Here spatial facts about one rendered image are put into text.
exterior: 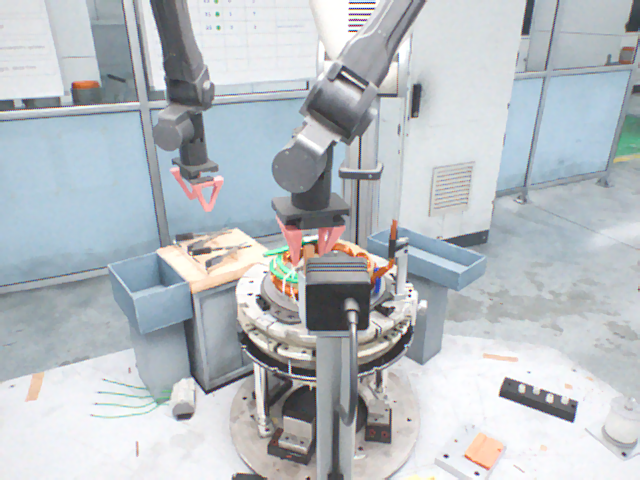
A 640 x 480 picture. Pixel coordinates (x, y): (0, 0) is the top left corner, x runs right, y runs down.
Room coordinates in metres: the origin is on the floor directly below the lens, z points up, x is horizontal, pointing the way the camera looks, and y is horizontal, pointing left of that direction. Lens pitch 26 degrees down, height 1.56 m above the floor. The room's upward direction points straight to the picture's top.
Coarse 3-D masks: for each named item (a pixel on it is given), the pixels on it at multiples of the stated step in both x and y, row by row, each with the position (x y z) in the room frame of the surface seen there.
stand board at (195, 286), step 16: (192, 240) 1.06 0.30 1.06; (224, 240) 1.06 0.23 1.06; (240, 240) 1.06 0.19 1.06; (176, 256) 0.98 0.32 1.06; (208, 256) 0.98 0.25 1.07; (240, 256) 0.98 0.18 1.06; (256, 256) 0.98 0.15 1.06; (192, 272) 0.91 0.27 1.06; (224, 272) 0.91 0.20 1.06; (240, 272) 0.92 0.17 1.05; (192, 288) 0.86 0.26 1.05; (208, 288) 0.88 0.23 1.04
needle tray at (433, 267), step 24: (384, 240) 1.12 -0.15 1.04; (432, 240) 1.07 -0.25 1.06; (408, 264) 0.99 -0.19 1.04; (432, 264) 0.95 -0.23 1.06; (456, 264) 1.02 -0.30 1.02; (480, 264) 0.96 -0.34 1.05; (432, 288) 0.97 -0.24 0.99; (456, 288) 0.91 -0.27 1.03; (432, 312) 0.98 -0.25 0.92; (432, 336) 0.99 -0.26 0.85
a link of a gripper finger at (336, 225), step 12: (312, 216) 0.65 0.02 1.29; (324, 216) 0.65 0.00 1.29; (336, 216) 0.68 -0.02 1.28; (300, 228) 0.64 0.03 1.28; (312, 228) 0.65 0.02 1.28; (324, 228) 0.71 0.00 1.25; (336, 228) 0.66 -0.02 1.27; (324, 240) 0.70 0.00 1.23; (336, 240) 0.67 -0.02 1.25; (324, 252) 0.68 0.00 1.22
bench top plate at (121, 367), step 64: (0, 384) 0.90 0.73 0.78; (64, 384) 0.90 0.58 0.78; (128, 384) 0.90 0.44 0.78; (448, 384) 0.90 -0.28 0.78; (576, 384) 0.90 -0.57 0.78; (0, 448) 0.72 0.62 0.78; (64, 448) 0.72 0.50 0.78; (128, 448) 0.72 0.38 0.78; (192, 448) 0.72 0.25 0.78; (512, 448) 0.72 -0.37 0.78; (576, 448) 0.72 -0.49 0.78
